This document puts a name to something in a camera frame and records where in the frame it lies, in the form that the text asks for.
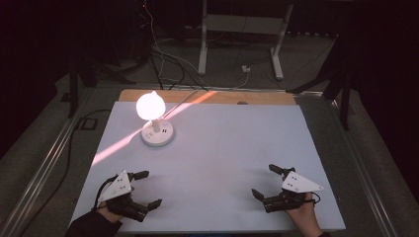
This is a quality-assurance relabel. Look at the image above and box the white socket base cable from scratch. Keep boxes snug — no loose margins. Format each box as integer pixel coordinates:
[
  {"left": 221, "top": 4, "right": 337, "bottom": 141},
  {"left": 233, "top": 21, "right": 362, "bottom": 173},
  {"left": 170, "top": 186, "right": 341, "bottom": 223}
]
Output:
[{"left": 161, "top": 89, "right": 201, "bottom": 120}]

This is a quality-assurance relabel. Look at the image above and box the bundle of floor cables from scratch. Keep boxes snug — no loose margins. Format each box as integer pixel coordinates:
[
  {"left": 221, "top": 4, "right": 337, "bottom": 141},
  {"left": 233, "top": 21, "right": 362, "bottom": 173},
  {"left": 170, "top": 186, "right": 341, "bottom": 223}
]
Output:
[{"left": 141, "top": 0, "right": 251, "bottom": 92}]

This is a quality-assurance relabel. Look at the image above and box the white table mat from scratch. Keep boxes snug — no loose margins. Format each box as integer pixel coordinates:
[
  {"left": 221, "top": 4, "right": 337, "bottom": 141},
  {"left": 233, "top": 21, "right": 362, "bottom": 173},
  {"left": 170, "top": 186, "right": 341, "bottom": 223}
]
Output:
[{"left": 70, "top": 100, "right": 347, "bottom": 233}]

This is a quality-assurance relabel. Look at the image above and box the person's right hand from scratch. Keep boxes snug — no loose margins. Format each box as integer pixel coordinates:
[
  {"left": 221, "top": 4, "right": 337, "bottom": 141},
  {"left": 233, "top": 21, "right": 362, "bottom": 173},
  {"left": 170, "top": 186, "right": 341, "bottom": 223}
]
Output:
[{"left": 285, "top": 192, "right": 323, "bottom": 237}]

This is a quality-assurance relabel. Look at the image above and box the aluminium floor rail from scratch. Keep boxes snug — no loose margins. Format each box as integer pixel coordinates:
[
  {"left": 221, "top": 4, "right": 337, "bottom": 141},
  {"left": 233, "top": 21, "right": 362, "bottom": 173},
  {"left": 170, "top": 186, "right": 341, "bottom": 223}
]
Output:
[
  {"left": 324, "top": 93, "right": 401, "bottom": 237},
  {"left": 0, "top": 86, "right": 97, "bottom": 237}
]

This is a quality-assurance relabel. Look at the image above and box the black rectangular floor frame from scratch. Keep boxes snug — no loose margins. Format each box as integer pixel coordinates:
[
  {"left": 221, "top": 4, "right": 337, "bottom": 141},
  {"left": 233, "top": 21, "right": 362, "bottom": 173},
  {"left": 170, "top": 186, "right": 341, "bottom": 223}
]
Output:
[{"left": 76, "top": 117, "right": 99, "bottom": 130}]

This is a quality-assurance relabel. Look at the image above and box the black tripod stand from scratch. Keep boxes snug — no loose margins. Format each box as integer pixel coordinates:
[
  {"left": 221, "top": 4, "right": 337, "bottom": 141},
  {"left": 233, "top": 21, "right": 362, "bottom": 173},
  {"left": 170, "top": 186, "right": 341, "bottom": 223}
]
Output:
[
  {"left": 67, "top": 60, "right": 137, "bottom": 119},
  {"left": 286, "top": 33, "right": 352, "bottom": 131}
]

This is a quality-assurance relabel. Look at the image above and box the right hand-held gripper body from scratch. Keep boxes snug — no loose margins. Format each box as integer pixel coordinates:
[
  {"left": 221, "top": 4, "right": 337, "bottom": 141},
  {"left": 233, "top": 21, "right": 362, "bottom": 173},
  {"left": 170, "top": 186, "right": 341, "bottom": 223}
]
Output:
[{"left": 262, "top": 167, "right": 325, "bottom": 214}]

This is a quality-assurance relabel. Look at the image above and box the person's left hand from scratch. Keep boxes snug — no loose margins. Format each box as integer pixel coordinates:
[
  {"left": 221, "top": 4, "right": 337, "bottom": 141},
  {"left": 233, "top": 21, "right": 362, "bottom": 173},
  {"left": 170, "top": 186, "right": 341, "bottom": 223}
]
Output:
[{"left": 97, "top": 201, "right": 126, "bottom": 225}]

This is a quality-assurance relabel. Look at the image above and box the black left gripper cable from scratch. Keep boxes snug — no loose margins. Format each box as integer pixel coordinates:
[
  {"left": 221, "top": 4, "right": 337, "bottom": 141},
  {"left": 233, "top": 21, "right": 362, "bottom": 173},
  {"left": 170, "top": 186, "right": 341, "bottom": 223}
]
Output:
[{"left": 93, "top": 177, "right": 115, "bottom": 211}]

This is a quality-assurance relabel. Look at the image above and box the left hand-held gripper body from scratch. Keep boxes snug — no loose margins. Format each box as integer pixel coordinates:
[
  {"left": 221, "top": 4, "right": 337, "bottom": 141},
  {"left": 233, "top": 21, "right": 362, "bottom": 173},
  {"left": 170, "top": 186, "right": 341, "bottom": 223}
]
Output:
[{"left": 98, "top": 170, "right": 149, "bottom": 222}]

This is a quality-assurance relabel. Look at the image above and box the black floor cable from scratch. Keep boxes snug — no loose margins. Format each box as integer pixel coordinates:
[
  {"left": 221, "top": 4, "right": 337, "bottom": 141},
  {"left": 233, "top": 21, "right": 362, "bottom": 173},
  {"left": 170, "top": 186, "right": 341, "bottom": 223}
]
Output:
[{"left": 19, "top": 108, "right": 114, "bottom": 237}]

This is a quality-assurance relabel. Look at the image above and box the round white light bulb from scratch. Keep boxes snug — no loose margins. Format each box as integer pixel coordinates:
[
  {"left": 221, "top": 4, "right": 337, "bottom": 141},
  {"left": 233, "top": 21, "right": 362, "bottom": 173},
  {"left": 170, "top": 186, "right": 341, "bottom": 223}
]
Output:
[{"left": 135, "top": 90, "right": 167, "bottom": 122}]

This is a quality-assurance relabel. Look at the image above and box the white metal stand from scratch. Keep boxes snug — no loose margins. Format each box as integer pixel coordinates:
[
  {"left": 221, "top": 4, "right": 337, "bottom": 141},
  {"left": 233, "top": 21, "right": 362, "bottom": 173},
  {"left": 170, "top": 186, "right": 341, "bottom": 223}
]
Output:
[{"left": 197, "top": 0, "right": 295, "bottom": 81}]

